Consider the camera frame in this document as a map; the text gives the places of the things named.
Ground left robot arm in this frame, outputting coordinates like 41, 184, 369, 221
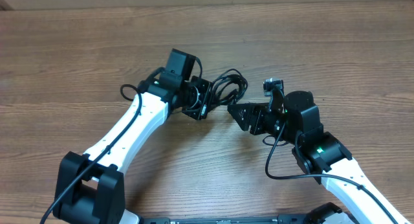
41, 49, 207, 224

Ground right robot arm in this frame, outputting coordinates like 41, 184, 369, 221
228, 89, 408, 223

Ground black USB cable metallic plugs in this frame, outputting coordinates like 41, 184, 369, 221
211, 69, 248, 107

